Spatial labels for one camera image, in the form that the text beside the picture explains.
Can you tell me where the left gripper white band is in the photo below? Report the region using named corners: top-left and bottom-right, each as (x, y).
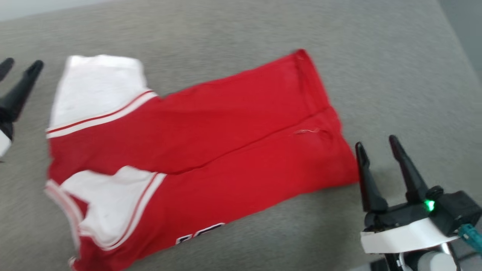
top-left (0, 58), bottom-right (44, 158)

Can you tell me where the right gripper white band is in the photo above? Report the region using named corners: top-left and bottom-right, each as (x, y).
top-left (355, 135), bottom-right (482, 254)

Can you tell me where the red and white garment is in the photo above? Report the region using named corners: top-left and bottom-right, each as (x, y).
top-left (44, 49), bottom-right (360, 271)

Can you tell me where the grey fabric sofa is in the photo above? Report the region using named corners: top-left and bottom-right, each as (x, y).
top-left (0, 0), bottom-right (482, 271)

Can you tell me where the teal plug cable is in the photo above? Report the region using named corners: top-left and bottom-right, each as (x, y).
top-left (458, 223), bottom-right (482, 253)

